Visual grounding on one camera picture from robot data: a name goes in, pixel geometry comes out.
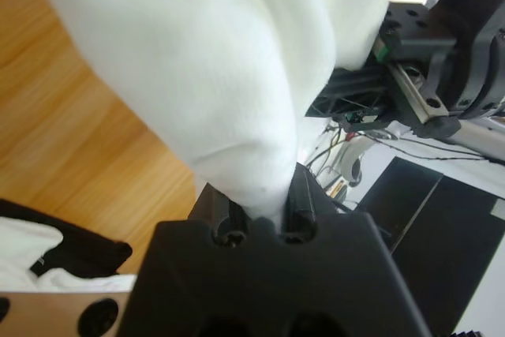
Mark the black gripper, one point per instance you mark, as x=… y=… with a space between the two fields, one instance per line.
x=418 y=33

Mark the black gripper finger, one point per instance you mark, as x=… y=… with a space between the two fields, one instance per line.
x=225 y=214
x=307 y=203

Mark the black garment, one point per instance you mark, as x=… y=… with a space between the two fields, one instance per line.
x=90 y=254

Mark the white t-shirt with black print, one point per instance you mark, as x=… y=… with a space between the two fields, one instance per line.
x=197 y=57

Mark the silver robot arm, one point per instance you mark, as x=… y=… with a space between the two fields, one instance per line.
x=481 y=139

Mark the black flat panel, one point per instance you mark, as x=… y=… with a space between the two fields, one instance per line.
x=434 y=254

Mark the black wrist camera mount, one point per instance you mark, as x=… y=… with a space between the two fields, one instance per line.
x=363 y=118

